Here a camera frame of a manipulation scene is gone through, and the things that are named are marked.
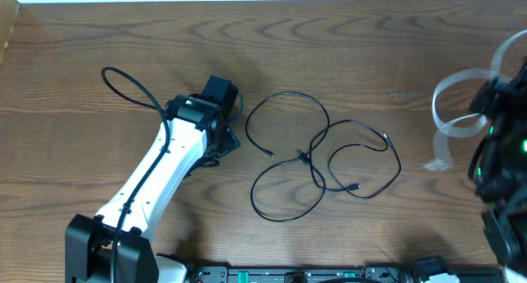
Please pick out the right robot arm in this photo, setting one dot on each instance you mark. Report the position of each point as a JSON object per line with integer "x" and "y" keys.
{"x": 498, "y": 168}

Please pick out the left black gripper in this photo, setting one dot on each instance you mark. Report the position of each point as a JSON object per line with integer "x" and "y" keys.
{"x": 230, "y": 142}

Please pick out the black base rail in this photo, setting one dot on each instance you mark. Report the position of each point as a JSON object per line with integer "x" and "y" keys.
{"x": 425, "y": 270}

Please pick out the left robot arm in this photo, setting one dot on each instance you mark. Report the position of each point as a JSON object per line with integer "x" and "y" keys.
{"x": 115, "y": 245}

